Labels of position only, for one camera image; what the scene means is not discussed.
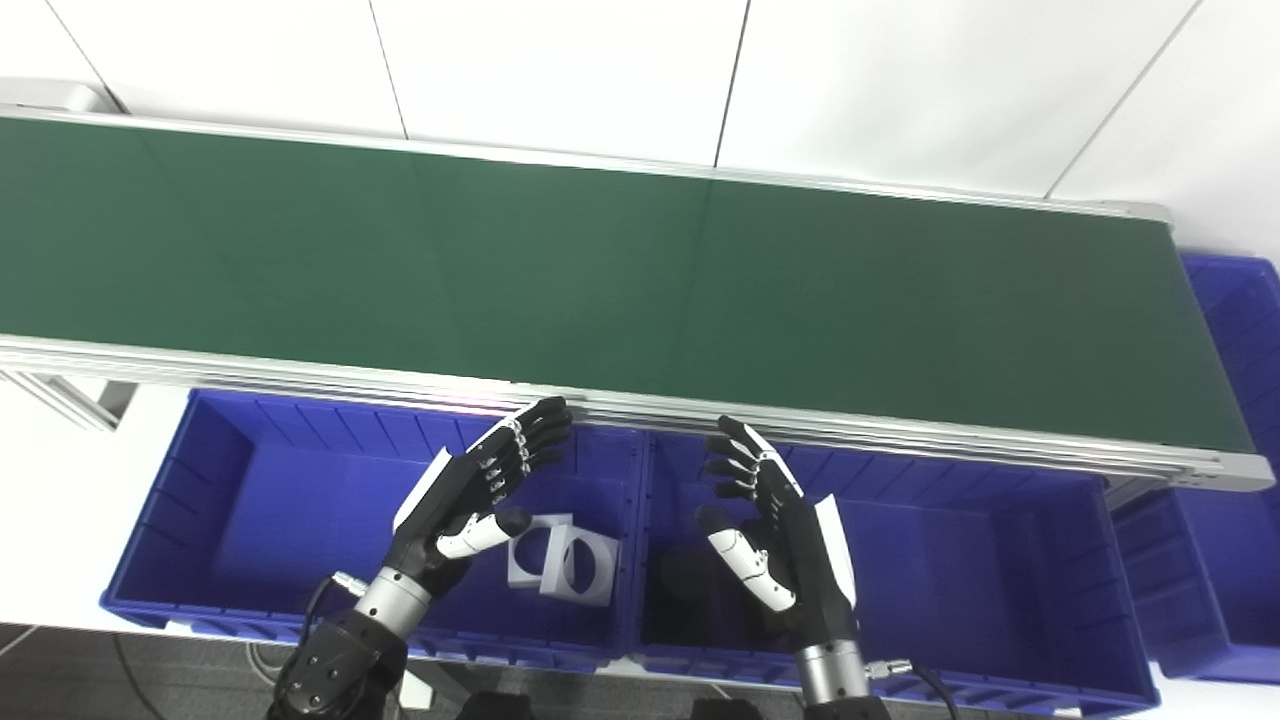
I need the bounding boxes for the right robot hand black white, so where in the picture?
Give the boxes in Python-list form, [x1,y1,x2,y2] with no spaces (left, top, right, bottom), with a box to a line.
[695,415,861,651]

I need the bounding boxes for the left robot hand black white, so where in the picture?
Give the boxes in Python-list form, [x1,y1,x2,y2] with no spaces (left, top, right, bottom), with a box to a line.
[385,396,574,601]

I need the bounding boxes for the white square part with hole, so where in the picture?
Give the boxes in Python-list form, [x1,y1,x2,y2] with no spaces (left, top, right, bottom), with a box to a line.
[507,513,573,589]
[540,523,621,608]

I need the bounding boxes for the black cylinder part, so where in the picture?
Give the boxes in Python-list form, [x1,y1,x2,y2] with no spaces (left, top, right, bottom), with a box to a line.
[655,548,721,611]

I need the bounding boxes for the blue plastic bin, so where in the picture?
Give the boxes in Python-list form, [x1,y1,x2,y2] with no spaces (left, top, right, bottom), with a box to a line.
[100,388,651,673]
[625,430,1161,713]
[1110,253,1280,686]

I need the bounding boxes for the green conveyor belt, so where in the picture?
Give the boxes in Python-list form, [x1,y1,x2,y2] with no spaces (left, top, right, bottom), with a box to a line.
[0,117,1256,453]
[0,78,1276,493]

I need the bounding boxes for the aluminium conveyor leg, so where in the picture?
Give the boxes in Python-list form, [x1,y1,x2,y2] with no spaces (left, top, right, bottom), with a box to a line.
[0,370,136,431]

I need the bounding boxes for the grey conveyor end housing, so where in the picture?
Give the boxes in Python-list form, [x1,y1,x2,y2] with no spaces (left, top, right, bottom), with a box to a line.
[0,80,121,114]

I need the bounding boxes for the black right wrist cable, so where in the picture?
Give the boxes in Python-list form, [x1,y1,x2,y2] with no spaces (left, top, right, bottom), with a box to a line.
[865,655,961,720]

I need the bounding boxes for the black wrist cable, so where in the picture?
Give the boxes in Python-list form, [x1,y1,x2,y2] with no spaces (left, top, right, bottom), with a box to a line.
[865,655,961,720]
[300,570,366,641]

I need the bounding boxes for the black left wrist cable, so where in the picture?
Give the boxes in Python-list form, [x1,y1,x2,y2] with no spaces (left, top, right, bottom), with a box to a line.
[300,570,366,641]

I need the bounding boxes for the white floor cable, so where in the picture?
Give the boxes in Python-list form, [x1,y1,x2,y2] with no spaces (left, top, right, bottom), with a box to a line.
[245,640,301,681]

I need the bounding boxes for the black floor cable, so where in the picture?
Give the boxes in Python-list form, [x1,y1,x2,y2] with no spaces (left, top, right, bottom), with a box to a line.
[110,635,151,720]

